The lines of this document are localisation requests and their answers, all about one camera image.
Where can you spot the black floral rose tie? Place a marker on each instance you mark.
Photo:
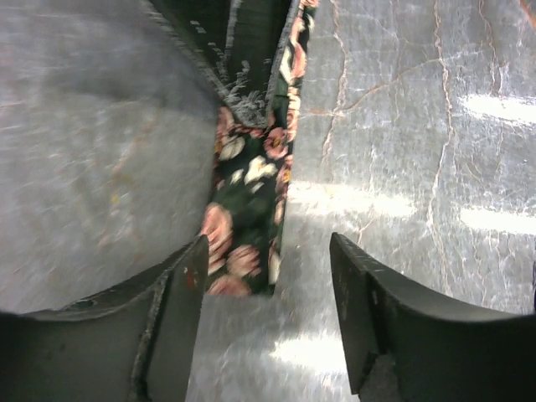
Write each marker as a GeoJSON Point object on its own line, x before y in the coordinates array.
{"type": "Point", "coordinates": [252, 171]}

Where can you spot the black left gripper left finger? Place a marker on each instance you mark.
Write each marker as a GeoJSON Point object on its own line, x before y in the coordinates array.
{"type": "Point", "coordinates": [131, 342]}

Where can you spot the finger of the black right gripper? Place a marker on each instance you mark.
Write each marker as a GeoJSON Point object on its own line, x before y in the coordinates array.
{"type": "Point", "coordinates": [237, 45]}

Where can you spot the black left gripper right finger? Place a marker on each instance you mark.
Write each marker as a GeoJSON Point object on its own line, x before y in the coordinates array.
{"type": "Point", "coordinates": [443, 349]}

